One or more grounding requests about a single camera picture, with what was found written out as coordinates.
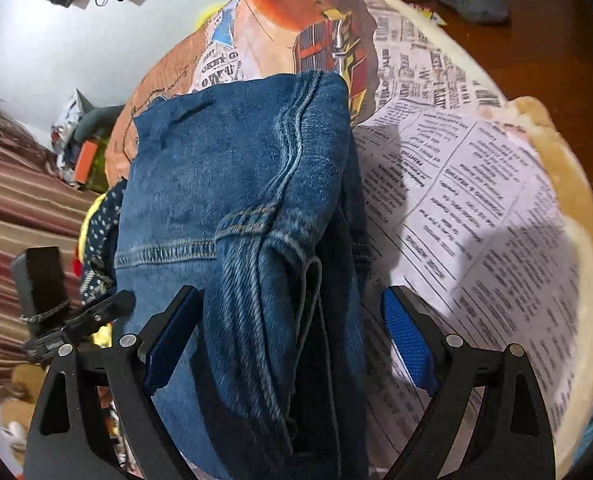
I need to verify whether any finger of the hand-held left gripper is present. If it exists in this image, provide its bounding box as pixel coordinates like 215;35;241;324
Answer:
68;290;137;335

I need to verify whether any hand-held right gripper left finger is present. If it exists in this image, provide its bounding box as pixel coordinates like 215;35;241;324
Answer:
24;285;207;480

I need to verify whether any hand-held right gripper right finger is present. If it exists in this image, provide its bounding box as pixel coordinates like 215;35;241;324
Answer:
379;285;570;480

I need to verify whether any blue denim jacket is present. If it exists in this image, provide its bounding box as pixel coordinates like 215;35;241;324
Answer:
114;70;379;480

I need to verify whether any navy dotted cloth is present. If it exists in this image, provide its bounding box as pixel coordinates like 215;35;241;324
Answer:
79;185;128;307

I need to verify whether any striped brown cloth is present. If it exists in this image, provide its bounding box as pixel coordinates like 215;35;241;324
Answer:
0;97;108;403

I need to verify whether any yellow cloth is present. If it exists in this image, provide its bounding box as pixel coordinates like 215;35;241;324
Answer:
76;192;124;348

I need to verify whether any green item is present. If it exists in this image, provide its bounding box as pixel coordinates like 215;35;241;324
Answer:
84;147;111;193

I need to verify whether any orange box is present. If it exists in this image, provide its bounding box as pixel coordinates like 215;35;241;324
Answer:
74;140;100;186

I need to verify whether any printed car newspaper blanket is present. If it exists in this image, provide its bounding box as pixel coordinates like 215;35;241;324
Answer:
105;0;593;480

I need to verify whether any dark teal cloth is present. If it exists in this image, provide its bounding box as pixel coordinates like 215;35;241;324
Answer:
74;105;124;143

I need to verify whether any yellow pillow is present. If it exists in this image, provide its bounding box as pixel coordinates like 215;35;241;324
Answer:
195;2;226;29

